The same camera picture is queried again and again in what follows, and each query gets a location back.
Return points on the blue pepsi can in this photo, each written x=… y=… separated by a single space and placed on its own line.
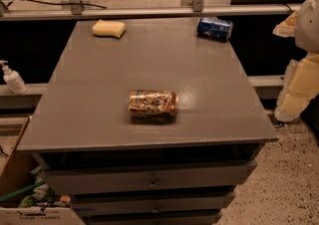
x=214 y=28

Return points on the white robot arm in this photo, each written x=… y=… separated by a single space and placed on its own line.
x=307 y=27

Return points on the white pump bottle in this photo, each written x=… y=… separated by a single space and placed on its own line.
x=13 y=79

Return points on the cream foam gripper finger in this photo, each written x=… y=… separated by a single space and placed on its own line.
x=300 y=87
x=286 y=28

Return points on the cardboard box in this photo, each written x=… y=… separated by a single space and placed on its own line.
x=16 y=179

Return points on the crushed orange drink can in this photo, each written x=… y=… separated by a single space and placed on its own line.
x=152 y=103

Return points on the yellow sponge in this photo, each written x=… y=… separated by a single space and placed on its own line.
x=109 y=28

